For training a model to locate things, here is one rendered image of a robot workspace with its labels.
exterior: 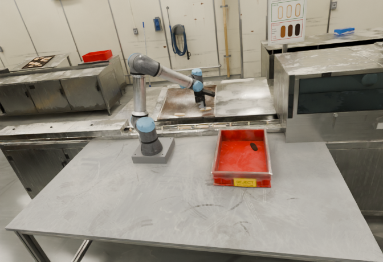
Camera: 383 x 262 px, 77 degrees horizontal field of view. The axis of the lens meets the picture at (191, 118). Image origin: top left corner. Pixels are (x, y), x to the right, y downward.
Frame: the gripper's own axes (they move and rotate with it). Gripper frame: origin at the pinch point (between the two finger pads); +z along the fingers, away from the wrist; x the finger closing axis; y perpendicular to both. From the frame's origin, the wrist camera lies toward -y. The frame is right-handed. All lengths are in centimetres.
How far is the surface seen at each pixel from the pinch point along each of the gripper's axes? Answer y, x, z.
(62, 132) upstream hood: 123, 5, -2
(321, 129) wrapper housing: -72, 49, -3
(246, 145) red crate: -24, 45, 6
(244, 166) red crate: -18, 66, 2
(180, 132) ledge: 22.4, 21.6, 4.3
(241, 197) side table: -11, 90, -3
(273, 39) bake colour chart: -72, -53, -26
